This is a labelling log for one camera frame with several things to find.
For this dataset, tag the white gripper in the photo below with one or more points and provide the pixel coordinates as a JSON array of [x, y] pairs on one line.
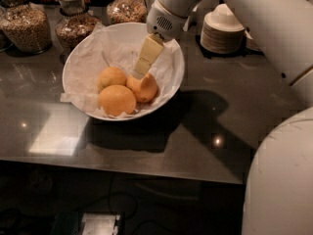
[[163, 23]]

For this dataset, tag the orange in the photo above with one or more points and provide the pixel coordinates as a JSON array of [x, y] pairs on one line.
[[116, 100], [144, 89], [111, 76]]

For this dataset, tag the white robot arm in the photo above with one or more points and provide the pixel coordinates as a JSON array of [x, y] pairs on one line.
[[279, 188]]

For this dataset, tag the white bowl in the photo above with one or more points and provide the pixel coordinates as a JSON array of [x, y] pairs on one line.
[[169, 79]]

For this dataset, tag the white paper liner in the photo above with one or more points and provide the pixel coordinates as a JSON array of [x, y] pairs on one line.
[[98, 56]]

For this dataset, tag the glass jar of cereal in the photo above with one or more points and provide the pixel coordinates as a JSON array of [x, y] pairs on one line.
[[127, 11]]

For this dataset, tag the tall stack of paper bowls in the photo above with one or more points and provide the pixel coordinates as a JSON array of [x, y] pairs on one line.
[[221, 31]]

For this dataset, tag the middle glass jar of granola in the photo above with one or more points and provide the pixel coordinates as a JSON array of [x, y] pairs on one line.
[[76, 24]]

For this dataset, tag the short stack of paper bowls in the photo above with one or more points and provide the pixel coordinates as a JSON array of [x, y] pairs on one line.
[[250, 43]]

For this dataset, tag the large glass jar of grains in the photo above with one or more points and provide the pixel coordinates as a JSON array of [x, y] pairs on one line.
[[26, 27]]

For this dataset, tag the grey device under table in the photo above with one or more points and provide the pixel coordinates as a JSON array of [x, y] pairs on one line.
[[88, 223]]

